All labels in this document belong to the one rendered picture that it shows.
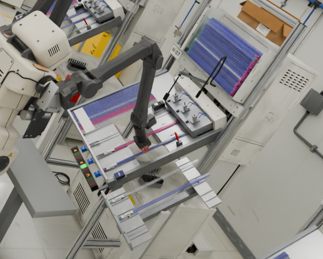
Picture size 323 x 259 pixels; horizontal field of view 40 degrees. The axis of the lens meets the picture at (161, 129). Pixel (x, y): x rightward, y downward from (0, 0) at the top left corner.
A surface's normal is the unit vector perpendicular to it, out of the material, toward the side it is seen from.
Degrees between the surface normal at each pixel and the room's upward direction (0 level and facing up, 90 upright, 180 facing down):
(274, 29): 76
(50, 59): 90
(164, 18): 90
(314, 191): 90
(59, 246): 0
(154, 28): 90
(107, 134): 43
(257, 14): 80
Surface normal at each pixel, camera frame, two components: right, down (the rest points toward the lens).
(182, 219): 0.45, 0.58
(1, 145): 0.67, 0.61
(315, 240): -0.15, -0.69
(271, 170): -0.73, -0.19
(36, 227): 0.51, -0.79
